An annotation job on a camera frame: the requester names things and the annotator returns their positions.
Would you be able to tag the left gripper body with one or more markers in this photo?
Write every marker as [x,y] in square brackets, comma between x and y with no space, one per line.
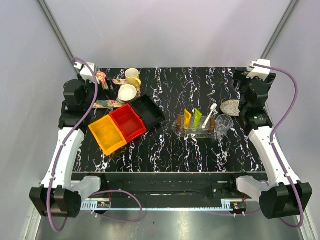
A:
[90,85]

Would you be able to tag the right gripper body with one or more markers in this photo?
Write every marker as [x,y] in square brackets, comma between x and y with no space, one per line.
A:
[246,77]

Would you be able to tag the clear plastic cup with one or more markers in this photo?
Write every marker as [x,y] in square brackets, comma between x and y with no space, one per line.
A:
[223,124]

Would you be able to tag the green toothpaste tube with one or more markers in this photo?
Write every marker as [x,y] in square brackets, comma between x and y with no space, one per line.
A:
[197,119]

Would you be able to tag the yellow toothpaste tube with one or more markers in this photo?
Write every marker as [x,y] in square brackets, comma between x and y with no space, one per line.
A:
[187,119]

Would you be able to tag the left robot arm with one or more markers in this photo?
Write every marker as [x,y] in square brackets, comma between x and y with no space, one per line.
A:
[56,196]

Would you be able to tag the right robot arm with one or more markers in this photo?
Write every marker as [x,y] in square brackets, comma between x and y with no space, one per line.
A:
[284,194]

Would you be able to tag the floral tray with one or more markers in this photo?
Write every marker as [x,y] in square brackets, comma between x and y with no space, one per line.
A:
[118,83]

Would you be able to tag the orange patterned bowl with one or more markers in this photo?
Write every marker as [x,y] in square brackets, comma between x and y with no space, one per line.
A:
[101,76]

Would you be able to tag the speckled round coaster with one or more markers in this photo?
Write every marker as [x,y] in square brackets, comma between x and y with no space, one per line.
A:
[230,108]

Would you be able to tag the white bowl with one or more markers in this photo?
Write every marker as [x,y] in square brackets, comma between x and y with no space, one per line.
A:
[127,93]

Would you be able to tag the yellow mug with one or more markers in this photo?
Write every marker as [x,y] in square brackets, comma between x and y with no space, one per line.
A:
[132,76]

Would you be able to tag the yellow plastic bin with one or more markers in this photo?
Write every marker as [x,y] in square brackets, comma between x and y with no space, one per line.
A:
[108,136]

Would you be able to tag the red plastic bin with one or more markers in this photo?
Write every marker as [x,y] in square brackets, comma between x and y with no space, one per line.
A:
[128,122]

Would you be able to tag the black plastic bin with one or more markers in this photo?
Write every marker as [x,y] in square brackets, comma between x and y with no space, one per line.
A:
[148,111]

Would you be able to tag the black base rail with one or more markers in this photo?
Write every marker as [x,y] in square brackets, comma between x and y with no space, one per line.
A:
[172,190]

